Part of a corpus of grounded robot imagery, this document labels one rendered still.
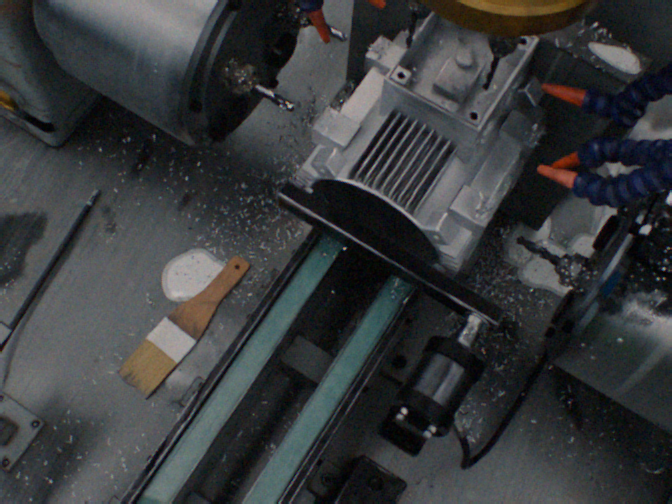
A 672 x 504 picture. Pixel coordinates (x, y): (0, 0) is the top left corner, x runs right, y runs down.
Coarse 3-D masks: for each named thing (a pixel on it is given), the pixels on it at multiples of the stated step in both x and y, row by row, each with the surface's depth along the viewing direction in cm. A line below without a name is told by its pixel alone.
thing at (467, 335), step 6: (474, 318) 84; (462, 324) 84; (468, 324) 83; (474, 324) 83; (462, 330) 83; (468, 330) 83; (474, 330) 83; (480, 330) 84; (456, 336) 83; (462, 336) 83; (468, 336) 83; (474, 336) 83; (462, 342) 83; (468, 342) 83; (474, 342) 83
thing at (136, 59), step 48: (48, 0) 86; (96, 0) 82; (144, 0) 81; (192, 0) 80; (240, 0) 81; (288, 0) 90; (96, 48) 85; (144, 48) 82; (192, 48) 81; (240, 48) 88; (288, 48) 99; (144, 96) 86; (192, 96) 85; (240, 96) 88; (192, 144) 92
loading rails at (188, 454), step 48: (288, 288) 95; (384, 288) 96; (240, 336) 92; (288, 336) 96; (384, 336) 93; (192, 384) 101; (240, 384) 91; (336, 384) 91; (192, 432) 89; (288, 432) 90; (336, 432) 92; (144, 480) 86; (192, 480) 91; (288, 480) 88; (336, 480) 97
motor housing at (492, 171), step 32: (352, 96) 87; (384, 128) 83; (416, 128) 83; (352, 160) 83; (384, 160) 82; (416, 160) 81; (448, 160) 81; (480, 160) 85; (512, 160) 86; (320, 192) 91; (352, 192) 95; (384, 192) 80; (416, 192) 79; (448, 192) 82; (384, 224) 96; (416, 224) 81; (416, 256) 93; (448, 256) 84
